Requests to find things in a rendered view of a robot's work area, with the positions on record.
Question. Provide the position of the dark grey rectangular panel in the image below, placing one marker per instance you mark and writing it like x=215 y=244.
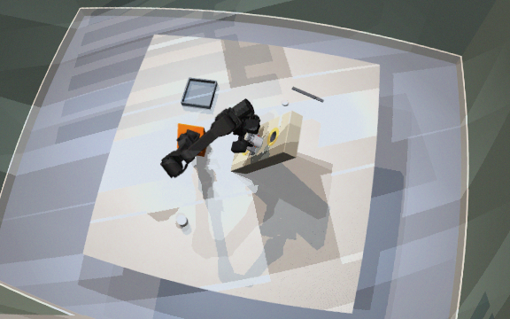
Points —
x=280 y=143

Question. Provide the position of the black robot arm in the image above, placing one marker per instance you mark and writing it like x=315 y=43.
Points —
x=191 y=143

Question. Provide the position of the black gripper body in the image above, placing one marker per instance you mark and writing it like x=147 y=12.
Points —
x=240 y=145

